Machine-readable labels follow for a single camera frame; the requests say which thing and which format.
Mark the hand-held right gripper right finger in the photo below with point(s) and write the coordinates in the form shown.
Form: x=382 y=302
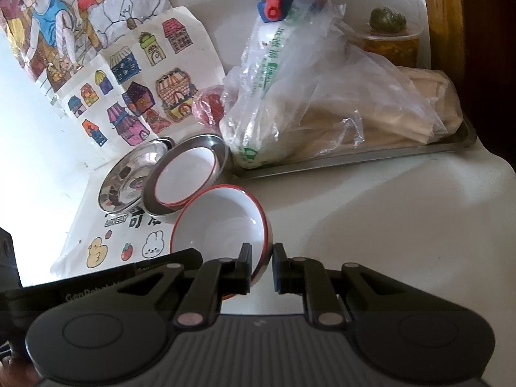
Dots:
x=280 y=268

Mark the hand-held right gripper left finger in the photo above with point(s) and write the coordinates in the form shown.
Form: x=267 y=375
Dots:
x=244 y=268

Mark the white bowl with red rim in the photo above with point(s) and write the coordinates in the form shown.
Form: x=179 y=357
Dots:
x=225 y=217
x=181 y=173

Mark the stainless steel bowl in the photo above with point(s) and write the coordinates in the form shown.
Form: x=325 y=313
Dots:
x=150 y=203

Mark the stainless steel plate with sticker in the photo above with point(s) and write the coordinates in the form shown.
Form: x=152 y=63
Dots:
x=121 y=177

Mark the white printed table mat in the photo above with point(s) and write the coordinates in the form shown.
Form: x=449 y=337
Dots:
x=105 y=246

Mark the metal tray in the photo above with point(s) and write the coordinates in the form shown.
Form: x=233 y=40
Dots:
x=363 y=155

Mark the red ball in plastic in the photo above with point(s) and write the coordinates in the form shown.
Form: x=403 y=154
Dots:
x=209 y=107

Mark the clear plastic bag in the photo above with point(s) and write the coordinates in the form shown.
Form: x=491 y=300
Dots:
x=342 y=88

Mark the coloured houses drawing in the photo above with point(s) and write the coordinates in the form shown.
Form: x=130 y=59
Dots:
x=141 y=88

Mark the beige wrapped bundle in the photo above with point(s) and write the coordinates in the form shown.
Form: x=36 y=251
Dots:
x=423 y=100

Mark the clear plastic cup orange contents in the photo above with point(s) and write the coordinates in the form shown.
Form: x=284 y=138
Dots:
x=393 y=48

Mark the coloured child drawing poster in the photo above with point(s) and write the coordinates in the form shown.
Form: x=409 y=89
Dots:
x=60 y=20

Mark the green lumpy ball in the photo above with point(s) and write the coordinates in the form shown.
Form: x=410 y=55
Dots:
x=387 y=18

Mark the brown wooden furniture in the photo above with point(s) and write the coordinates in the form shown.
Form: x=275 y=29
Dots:
x=443 y=8

